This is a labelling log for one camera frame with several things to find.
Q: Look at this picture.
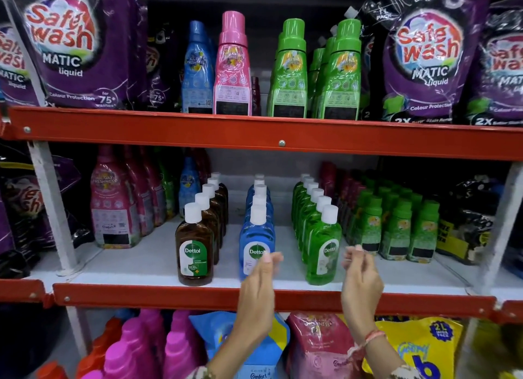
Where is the blue fabric softener bottle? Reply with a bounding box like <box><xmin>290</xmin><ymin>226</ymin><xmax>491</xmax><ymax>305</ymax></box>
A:
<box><xmin>181</xmin><ymin>20</ymin><xmax>216</xmax><ymax>115</ymax></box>
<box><xmin>178</xmin><ymin>156</ymin><xmax>202</xmax><ymax>218</ymax></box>

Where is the yellow detergent pouch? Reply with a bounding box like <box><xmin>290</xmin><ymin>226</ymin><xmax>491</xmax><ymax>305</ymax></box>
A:
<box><xmin>361</xmin><ymin>315</ymin><xmax>465</xmax><ymax>379</ymax></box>
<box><xmin>465</xmin><ymin>319</ymin><xmax>523</xmax><ymax>379</ymax></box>

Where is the orange plastic bottle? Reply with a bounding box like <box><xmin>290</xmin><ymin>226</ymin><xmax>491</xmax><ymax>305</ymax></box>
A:
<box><xmin>75</xmin><ymin>332</ymin><xmax>108</xmax><ymax>379</ymax></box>
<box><xmin>35</xmin><ymin>360</ymin><xmax>69</xmax><ymax>379</ymax></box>
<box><xmin>102</xmin><ymin>316</ymin><xmax>123</xmax><ymax>345</ymax></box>

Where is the orange thread bracelet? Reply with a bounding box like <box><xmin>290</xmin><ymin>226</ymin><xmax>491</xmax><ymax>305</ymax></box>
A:
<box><xmin>347</xmin><ymin>329</ymin><xmax>387</xmax><ymax>361</ymax></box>

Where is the pink softener refill pouch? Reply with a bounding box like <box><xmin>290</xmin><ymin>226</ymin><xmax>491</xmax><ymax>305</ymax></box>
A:
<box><xmin>285</xmin><ymin>311</ymin><xmax>365</xmax><ymax>379</ymax></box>

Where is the black pouch yellow label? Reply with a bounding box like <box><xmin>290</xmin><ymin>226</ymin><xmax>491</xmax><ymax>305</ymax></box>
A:
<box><xmin>435</xmin><ymin>175</ymin><xmax>506</xmax><ymax>266</ymax></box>

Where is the person's right forearm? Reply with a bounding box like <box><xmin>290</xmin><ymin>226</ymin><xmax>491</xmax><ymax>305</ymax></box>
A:
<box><xmin>361</xmin><ymin>335</ymin><xmax>422</xmax><ymax>379</ymax></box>

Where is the white metal rack post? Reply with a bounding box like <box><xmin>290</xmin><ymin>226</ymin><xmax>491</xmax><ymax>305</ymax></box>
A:
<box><xmin>454</xmin><ymin>161</ymin><xmax>523</xmax><ymax>379</ymax></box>
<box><xmin>0</xmin><ymin>0</ymin><xmax>94</xmax><ymax>358</ymax></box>

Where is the red edged white shelf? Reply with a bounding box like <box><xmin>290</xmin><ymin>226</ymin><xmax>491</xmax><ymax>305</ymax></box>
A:
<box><xmin>7</xmin><ymin>106</ymin><xmax>523</xmax><ymax>162</ymax></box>
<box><xmin>435</xmin><ymin>252</ymin><xmax>523</xmax><ymax>325</ymax></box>
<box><xmin>52</xmin><ymin>173</ymin><xmax>498</xmax><ymax>320</ymax></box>
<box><xmin>0</xmin><ymin>240</ymin><xmax>103</xmax><ymax>304</ymax></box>

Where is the cluster of small green-capped bottles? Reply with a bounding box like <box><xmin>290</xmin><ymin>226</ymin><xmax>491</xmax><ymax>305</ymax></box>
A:
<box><xmin>345</xmin><ymin>172</ymin><xmax>441</xmax><ymax>265</ymax></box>

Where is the blue softener refill pouch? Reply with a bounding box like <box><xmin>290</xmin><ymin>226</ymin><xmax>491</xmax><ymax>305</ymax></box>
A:
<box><xmin>188</xmin><ymin>310</ymin><xmax>291</xmax><ymax>379</ymax></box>

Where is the group of magenta bottles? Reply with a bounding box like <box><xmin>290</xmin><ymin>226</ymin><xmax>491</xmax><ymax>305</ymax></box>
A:
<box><xmin>81</xmin><ymin>308</ymin><xmax>207</xmax><ymax>379</ymax></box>

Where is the person's left hand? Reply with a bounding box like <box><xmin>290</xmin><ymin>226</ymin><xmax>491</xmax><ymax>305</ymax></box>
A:
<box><xmin>234</xmin><ymin>250</ymin><xmax>285</xmax><ymax>344</ymax></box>

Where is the pink fabric softener bottle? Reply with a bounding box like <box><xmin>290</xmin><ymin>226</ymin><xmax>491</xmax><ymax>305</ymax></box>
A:
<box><xmin>138</xmin><ymin>145</ymin><xmax>167</xmax><ymax>228</ymax></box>
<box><xmin>89</xmin><ymin>144</ymin><xmax>143</xmax><ymax>249</ymax></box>
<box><xmin>122</xmin><ymin>145</ymin><xmax>155</xmax><ymax>237</ymax></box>
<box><xmin>212</xmin><ymin>10</ymin><xmax>253</xmax><ymax>117</ymax></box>

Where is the row of green capped bottles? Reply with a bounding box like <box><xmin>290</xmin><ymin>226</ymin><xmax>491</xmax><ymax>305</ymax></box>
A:
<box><xmin>291</xmin><ymin>173</ymin><xmax>334</xmax><ymax>265</ymax></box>

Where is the maroon fabric softener bottle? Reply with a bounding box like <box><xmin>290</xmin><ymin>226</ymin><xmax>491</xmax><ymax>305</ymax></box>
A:
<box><xmin>191</xmin><ymin>148</ymin><xmax>212</xmax><ymax>184</ymax></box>
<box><xmin>319</xmin><ymin>161</ymin><xmax>337</xmax><ymax>199</ymax></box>

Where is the green fabric softener bottle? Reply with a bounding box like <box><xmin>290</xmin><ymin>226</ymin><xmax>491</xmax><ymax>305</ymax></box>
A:
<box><xmin>155</xmin><ymin>148</ymin><xmax>177</xmax><ymax>220</ymax></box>
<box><xmin>266</xmin><ymin>18</ymin><xmax>308</xmax><ymax>119</ymax></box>
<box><xmin>317</xmin><ymin>18</ymin><xmax>363</xmax><ymax>121</ymax></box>
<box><xmin>306</xmin><ymin>47</ymin><xmax>327</xmax><ymax>118</ymax></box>

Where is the dark plastic pouch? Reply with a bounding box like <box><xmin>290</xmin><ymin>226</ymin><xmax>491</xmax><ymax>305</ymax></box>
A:
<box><xmin>0</xmin><ymin>303</ymin><xmax>68</xmax><ymax>375</ymax></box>

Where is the small maroon bottle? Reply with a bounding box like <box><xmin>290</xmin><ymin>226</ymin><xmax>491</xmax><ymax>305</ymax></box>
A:
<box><xmin>251</xmin><ymin>75</ymin><xmax>262</xmax><ymax>117</ymax></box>

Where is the person's right hand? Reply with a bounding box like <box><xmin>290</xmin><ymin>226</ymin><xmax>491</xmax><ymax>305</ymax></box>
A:
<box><xmin>341</xmin><ymin>244</ymin><xmax>385</xmax><ymax>344</ymax></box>

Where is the person's left forearm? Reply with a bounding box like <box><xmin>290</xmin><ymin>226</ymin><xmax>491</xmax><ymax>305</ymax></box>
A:
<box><xmin>186</xmin><ymin>333</ymin><xmax>266</xmax><ymax>379</ymax></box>

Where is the dark blue pouch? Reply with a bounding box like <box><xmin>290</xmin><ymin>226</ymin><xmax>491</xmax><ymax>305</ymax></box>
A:
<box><xmin>500</xmin><ymin>243</ymin><xmax>523</xmax><ymax>279</ymax></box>

